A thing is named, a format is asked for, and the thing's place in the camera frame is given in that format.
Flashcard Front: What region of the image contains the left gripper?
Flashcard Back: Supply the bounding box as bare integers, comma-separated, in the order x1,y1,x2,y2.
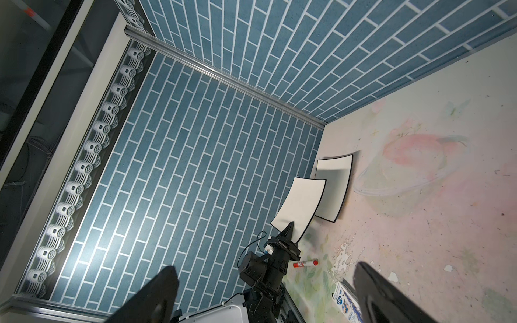
265,222,301,262

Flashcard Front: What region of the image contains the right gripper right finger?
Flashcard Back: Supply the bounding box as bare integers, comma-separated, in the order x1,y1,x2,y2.
354,262,436,323

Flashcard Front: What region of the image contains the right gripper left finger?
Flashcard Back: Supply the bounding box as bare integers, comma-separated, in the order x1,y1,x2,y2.
105,266,179,323

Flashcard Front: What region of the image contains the white square plate black rim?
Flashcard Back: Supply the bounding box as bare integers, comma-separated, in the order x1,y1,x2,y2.
315,154,354,223

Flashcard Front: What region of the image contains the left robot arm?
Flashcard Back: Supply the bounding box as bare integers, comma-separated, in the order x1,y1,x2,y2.
171,222,300,322

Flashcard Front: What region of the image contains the blue white pen box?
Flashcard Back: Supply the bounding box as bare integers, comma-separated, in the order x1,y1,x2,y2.
332,281,364,323

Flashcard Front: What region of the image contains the red marker pen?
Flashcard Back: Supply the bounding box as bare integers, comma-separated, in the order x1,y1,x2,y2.
293,259,319,268

